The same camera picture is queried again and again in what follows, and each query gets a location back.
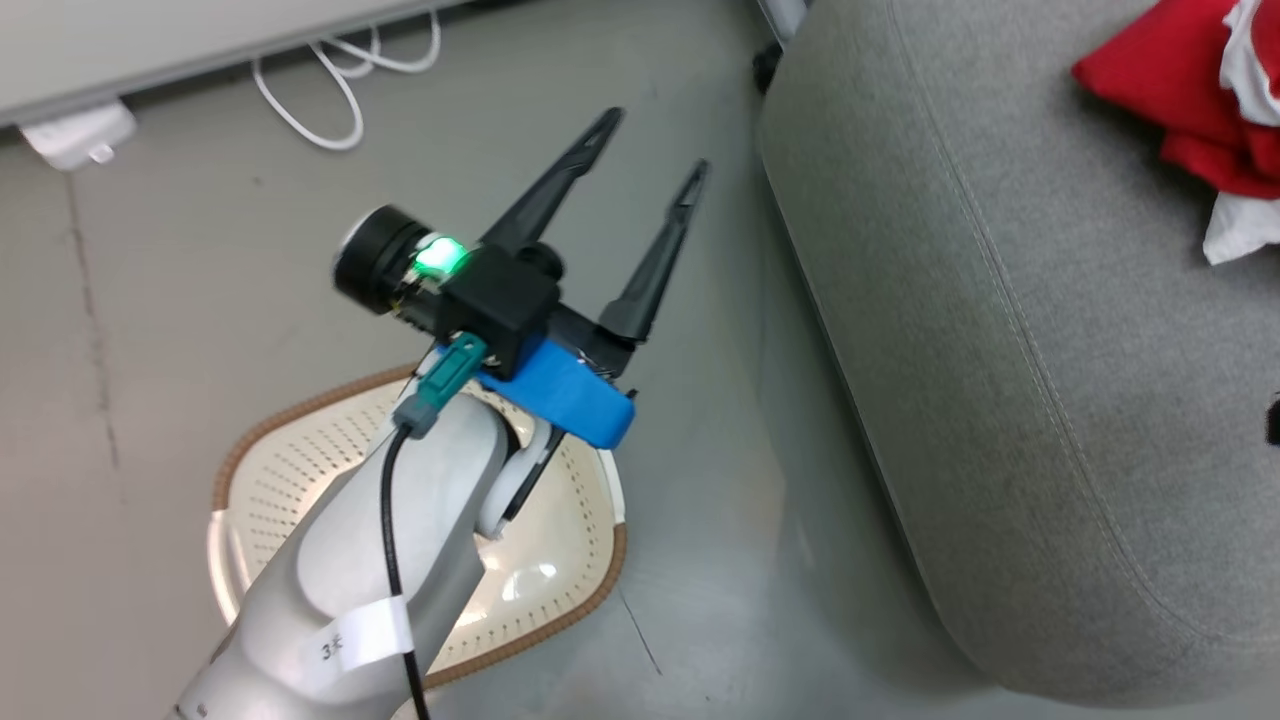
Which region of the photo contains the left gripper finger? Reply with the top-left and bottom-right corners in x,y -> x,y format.
597,158 -> 711,349
480,106 -> 626,263

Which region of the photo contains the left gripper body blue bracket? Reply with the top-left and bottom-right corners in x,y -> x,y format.
333,205 -> 638,449

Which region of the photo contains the red garment with white stripe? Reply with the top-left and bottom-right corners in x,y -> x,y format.
1072,0 -> 1280,266

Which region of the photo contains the white laundry basket brown rim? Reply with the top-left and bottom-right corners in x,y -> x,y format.
207,365 -> 629,701

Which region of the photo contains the grey fabric sofa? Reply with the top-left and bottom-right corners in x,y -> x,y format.
757,0 -> 1280,711

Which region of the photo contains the white cabinet base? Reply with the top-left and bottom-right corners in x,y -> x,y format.
0,0 -> 471,128

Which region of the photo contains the white power adapter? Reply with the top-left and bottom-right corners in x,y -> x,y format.
18,100 -> 139,173

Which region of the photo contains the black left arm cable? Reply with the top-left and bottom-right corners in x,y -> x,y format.
380,333 -> 489,720

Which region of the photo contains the white floor cable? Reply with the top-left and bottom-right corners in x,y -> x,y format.
250,10 -> 443,153

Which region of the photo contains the grey metal frame leg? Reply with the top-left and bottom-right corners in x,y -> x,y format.
758,0 -> 813,46

